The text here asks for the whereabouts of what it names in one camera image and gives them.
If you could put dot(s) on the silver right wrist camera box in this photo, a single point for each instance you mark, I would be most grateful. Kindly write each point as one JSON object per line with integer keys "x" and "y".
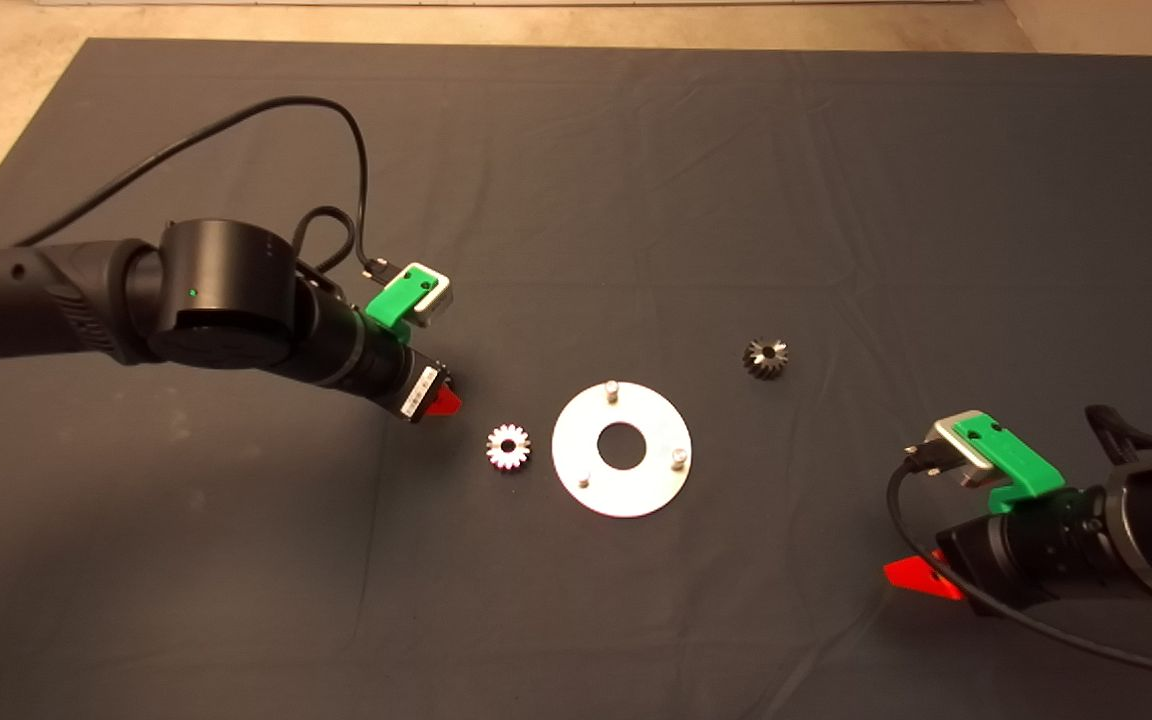
{"x": 956, "y": 450}

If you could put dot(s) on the green left camera mount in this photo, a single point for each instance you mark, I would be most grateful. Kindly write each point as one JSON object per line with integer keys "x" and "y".
{"x": 396, "y": 302}

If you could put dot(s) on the green right camera mount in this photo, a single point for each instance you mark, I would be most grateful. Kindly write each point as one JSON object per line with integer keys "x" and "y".
{"x": 1016, "y": 460}

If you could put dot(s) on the steel planetary gear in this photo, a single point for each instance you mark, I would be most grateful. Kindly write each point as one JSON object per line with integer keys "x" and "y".
{"x": 766, "y": 365}
{"x": 496, "y": 455}

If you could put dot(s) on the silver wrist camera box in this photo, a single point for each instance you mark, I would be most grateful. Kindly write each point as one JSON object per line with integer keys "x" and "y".
{"x": 439, "y": 300}
{"x": 956, "y": 450}

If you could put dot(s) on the round metal carrier plate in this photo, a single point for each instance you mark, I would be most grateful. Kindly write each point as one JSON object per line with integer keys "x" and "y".
{"x": 636, "y": 495}

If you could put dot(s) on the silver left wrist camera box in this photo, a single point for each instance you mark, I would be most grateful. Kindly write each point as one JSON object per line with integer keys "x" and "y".
{"x": 439, "y": 300}

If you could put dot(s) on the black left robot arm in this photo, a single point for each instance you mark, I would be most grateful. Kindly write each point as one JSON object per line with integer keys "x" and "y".
{"x": 226, "y": 290}

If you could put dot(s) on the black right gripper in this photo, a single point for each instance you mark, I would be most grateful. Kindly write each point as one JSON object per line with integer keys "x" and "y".
{"x": 1026, "y": 550}

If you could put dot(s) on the dark grey table cloth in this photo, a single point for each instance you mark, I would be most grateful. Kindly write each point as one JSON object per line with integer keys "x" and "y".
{"x": 636, "y": 200}

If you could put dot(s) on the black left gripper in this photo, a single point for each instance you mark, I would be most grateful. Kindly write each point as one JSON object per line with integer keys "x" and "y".
{"x": 386, "y": 370}

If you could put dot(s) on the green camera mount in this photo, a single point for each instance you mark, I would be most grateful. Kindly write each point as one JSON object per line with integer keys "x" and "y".
{"x": 396, "y": 302}
{"x": 1016, "y": 460}

